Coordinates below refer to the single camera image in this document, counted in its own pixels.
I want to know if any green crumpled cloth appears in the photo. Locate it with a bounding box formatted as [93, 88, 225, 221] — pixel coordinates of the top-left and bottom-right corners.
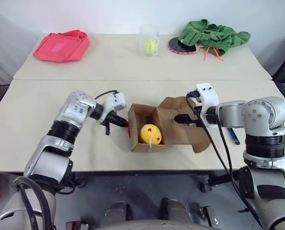
[179, 19, 251, 57]

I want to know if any dark rounded shape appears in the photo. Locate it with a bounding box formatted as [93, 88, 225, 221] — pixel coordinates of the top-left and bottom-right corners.
[105, 202, 128, 222]
[160, 198, 192, 222]

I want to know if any thick black right wrist cable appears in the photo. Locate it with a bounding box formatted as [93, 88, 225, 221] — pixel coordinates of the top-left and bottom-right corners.
[185, 90, 265, 230]

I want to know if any red fabric bag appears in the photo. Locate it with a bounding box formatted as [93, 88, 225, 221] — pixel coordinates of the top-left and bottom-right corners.
[33, 29, 91, 63]

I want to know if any clear plastic cup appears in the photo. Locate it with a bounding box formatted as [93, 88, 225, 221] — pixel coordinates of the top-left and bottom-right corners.
[138, 23, 161, 56]

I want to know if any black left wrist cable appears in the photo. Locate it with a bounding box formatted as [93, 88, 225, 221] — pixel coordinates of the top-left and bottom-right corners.
[94, 90, 120, 100]

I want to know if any black left shoulder cable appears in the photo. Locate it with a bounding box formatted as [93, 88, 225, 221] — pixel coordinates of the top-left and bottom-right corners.
[12, 176, 55, 230]

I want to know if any black red table tennis paddle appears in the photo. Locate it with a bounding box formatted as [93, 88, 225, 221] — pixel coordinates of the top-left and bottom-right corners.
[168, 36, 204, 55]

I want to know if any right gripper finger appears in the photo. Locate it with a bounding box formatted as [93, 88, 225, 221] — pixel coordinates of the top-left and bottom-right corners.
[173, 114, 193, 124]

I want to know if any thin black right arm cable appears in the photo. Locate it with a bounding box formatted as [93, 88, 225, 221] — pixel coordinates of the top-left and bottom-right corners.
[215, 118, 265, 230]

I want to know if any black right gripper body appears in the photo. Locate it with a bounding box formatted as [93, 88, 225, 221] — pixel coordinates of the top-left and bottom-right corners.
[189, 105, 208, 128]

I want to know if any yellow tennis ball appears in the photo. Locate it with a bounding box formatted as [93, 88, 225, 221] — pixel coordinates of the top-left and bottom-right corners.
[143, 39, 157, 55]

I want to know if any dark metal foot plate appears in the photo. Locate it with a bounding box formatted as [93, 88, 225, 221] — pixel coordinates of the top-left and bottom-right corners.
[65, 219, 88, 230]
[199, 206, 217, 227]

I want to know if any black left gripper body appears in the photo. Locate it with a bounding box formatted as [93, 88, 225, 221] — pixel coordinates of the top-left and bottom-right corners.
[101, 111, 119, 135]

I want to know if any blue pen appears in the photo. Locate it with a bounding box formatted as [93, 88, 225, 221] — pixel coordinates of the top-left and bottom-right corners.
[228, 128, 240, 145]

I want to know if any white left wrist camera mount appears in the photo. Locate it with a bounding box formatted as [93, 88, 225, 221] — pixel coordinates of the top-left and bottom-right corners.
[99, 92, 126, 125]

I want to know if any black table caster wheel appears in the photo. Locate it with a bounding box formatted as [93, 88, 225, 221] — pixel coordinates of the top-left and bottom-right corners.
[74, 173, 87, 187]
[199, 176, 212, 194]

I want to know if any brown cardboard box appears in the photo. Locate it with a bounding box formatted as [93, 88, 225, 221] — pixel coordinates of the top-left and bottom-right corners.
[127, 96, 211, 154]

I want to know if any black table frame bar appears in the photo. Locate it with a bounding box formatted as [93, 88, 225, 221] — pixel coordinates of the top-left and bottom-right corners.
[208, 170, 241, 188]

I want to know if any yellow plush toy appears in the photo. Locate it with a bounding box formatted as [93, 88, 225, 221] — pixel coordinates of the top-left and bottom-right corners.
[139, 124, 162, 152]

